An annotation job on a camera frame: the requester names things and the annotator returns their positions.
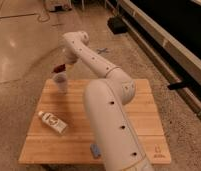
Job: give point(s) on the white device on floor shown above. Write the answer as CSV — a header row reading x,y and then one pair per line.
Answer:
x,y
58,5

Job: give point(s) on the translucent ceramic cup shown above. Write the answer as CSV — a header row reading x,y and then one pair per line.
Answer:
x,y
60,79

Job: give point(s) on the black object on floor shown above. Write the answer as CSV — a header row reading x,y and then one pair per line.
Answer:
x,y
116,25

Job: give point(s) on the blue sponge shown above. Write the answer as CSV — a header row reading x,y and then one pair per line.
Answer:
x,y
95,151

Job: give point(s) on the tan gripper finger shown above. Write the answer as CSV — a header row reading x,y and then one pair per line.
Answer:
x,y
69,67

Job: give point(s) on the red pepper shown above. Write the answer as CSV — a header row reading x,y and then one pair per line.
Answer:
x,y
59,68

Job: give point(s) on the wooden folding table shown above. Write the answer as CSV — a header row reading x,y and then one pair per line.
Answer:
x,y
44,145

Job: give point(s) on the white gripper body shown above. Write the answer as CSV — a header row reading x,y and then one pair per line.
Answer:
x,y
70,58

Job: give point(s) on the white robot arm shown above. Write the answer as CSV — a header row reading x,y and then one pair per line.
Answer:
x,y
104,100

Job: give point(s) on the white tube bottle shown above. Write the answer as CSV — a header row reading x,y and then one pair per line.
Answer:
x,y
53,121

